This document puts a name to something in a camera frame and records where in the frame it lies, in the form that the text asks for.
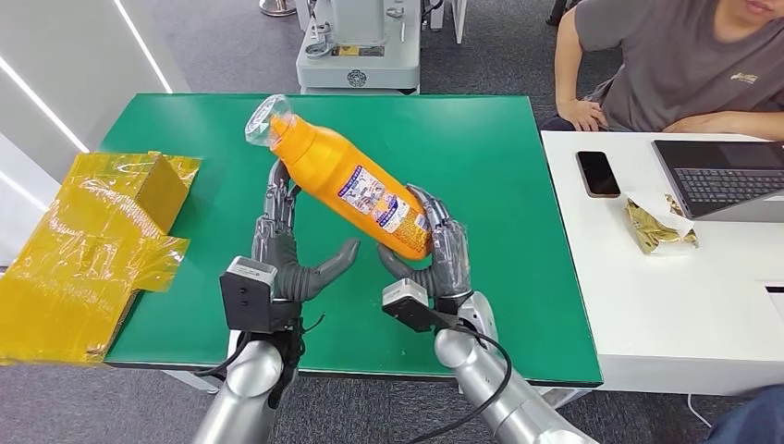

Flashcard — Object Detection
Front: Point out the person's right hand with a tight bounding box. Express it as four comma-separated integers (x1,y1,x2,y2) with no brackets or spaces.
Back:
557,99,608,133

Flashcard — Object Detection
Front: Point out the person's left hand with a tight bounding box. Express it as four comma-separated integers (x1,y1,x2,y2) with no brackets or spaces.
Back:
662,113,736,135

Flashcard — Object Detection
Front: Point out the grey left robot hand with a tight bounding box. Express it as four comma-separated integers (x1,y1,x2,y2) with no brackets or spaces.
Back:
251,159,361,303

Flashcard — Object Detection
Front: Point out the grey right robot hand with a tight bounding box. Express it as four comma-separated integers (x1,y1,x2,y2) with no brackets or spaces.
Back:
376,183,474,302

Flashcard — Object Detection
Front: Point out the orange plastic bottle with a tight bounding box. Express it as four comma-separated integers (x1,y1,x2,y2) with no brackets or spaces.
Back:
244,93,435,263

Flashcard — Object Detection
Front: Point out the grey laptop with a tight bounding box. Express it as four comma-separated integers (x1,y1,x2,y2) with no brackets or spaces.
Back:
651,139,784,223

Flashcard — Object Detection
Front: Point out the black smartphone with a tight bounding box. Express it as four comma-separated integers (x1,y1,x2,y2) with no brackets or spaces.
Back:
574,150,621,199

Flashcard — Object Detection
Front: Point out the person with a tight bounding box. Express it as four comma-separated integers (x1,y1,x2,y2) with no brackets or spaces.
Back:
538,0,784,142

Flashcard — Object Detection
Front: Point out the black chair base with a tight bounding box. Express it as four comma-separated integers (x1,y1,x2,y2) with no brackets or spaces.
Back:
545,0,580,27

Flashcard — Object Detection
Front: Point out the gold snack packet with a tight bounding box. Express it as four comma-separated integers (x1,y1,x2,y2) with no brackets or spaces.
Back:
624,194,700,256

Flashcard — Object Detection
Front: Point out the white table leg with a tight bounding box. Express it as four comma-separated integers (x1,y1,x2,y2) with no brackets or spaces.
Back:
162,369,225,395
538,386,593,411

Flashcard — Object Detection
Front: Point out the white stand leg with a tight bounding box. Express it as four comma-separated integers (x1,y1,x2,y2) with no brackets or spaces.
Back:
428,0,468,45

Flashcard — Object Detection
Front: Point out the white machine base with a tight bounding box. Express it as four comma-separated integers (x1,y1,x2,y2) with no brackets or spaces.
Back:
295,0,423,96

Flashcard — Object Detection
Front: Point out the yellow taped cardboard box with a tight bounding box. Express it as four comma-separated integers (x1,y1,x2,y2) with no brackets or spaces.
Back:
0,151,202,367

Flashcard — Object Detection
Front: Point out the chrome stand base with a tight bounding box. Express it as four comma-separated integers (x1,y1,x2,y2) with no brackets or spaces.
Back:
259,0,299,19

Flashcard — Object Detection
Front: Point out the blue cloth item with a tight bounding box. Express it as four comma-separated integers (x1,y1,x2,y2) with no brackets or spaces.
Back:
704,384,784,444

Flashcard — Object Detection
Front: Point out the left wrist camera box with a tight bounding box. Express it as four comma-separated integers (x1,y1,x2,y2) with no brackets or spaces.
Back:
219,257,301,335

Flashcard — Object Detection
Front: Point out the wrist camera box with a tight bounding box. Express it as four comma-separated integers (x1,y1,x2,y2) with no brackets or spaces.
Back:
219,257,301,335
381,278,460,334

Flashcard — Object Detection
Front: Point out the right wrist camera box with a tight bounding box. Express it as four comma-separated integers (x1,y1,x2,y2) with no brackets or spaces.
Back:
381,278,460,334

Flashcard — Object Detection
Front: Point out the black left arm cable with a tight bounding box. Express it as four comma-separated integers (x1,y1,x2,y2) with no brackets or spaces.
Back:
192,312,325,378

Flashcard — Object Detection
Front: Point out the white cable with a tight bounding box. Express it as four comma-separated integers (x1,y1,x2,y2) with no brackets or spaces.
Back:
685,393,715,430

